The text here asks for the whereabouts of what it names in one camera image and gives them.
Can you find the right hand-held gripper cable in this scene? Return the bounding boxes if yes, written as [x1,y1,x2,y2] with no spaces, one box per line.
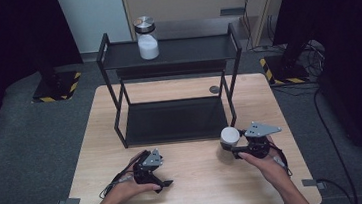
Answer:
[267,140,294,179]

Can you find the long black floor cable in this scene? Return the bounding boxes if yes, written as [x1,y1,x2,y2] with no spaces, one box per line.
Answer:
[306,85,360,204]

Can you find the hand-held gripper cable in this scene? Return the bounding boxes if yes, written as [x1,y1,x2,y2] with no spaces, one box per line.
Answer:
[95,149,155,200]
[267,140,294,179]

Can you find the tangle of cables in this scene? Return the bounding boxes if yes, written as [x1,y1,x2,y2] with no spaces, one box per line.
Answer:
[302,38,329,80]

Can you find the black cable from outlet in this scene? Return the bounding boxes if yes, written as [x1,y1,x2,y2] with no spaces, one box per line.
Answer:
[240,0,257,51]

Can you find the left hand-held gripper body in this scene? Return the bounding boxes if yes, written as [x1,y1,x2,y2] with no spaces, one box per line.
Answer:
[130,147,167,187]

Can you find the black two-tier metal rack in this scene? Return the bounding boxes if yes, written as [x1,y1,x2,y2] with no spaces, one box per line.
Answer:
[93,20,252,151]

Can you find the black curtain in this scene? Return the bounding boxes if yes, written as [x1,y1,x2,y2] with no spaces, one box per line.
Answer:
[0,0,91,153]
[268,0,362,181]

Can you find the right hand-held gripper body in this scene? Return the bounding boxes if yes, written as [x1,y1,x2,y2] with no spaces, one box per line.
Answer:
[243,118,286,161]

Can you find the grey table clamp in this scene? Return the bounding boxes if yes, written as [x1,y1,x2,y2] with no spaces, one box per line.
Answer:
[301,177,327,192]
[57,196,81,204]

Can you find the glass jar with white lid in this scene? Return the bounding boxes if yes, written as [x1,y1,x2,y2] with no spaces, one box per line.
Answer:
[218,124,243,152]

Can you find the left hand-held gripper cable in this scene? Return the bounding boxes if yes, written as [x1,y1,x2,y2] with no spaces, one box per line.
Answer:
[95,149,155,200]

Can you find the glass jar with metal lid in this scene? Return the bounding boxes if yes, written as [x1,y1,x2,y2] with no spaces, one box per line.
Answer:
[132,14,161,62]

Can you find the person's left hand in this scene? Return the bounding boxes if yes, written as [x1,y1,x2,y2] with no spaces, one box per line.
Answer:
[102,149,164,204]

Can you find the person's right hand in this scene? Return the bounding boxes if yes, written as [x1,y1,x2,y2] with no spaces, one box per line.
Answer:
[236,135,294,196]

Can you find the black stand with striped base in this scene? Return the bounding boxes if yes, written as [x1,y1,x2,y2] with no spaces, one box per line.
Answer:
[29,69,85,104]
[256,27,322,88]

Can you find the light wooden cabinet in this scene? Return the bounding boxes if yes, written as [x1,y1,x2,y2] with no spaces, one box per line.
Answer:
[120,0,297,60]

